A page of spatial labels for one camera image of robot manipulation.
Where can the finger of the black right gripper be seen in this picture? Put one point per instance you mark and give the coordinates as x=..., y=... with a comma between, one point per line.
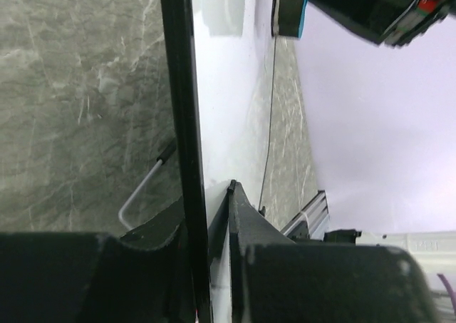
x=371, y=20

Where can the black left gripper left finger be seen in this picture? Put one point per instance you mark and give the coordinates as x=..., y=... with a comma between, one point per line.
x=96, y=277

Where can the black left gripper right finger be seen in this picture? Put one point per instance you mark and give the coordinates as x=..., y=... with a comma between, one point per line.
x=274, y=279

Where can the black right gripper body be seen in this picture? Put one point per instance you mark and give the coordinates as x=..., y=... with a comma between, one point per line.
x=413, y=18

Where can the blue bone-shaped eraser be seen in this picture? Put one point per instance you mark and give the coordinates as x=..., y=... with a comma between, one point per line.
x=287, y=18

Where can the white board black frame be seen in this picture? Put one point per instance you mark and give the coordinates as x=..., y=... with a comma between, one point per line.
x=220, y=56

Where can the black whiteboard foot right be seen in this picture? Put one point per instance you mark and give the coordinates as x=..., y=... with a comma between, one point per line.
x=262, y=211

